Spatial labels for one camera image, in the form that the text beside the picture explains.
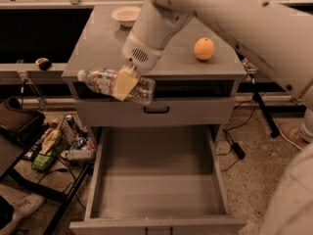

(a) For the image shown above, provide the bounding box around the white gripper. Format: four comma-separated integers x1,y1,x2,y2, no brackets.
112,32,162,101

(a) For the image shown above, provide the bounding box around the clear plastic water bottle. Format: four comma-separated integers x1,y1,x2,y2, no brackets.
77,68,156,105

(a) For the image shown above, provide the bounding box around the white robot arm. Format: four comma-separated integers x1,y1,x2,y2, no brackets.
122,0,313,235

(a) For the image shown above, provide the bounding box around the closed grey top drawer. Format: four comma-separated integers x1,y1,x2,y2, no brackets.
74,97,235,127

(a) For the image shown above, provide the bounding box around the grey drawer cabinet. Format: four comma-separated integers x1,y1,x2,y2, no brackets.
63,3,245,142

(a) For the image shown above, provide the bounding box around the open grey middle drawer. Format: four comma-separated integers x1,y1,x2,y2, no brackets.
70,125,246,235

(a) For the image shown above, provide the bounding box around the white paper bowl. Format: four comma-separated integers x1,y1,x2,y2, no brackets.
112,6,141,27

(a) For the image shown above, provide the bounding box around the orange fruit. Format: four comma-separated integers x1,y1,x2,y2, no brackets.
194,38,214,61

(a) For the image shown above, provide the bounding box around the black yellow tape measure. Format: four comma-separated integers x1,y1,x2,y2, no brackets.
35,58,52,71

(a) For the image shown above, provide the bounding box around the brown bag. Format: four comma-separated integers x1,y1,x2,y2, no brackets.
0,97,45,147

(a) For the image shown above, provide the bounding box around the green snack bag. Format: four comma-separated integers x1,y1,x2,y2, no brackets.
31,154,55,171

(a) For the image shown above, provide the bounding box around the black stand leg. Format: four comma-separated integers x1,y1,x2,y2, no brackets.
248,73,280,138

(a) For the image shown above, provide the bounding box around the white shoe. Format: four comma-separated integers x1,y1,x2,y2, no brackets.
0,194,45,235

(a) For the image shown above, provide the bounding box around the brown shoe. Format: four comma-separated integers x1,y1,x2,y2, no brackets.
280,123,307,150

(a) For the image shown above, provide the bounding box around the wire basket of snacks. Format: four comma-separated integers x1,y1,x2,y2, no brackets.
39,114,96,162

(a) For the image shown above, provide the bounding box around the black power adapter cable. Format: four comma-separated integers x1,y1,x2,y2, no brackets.
216,91,268,172

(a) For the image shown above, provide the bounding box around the black table frame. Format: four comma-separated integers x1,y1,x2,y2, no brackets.
0,127,94,235

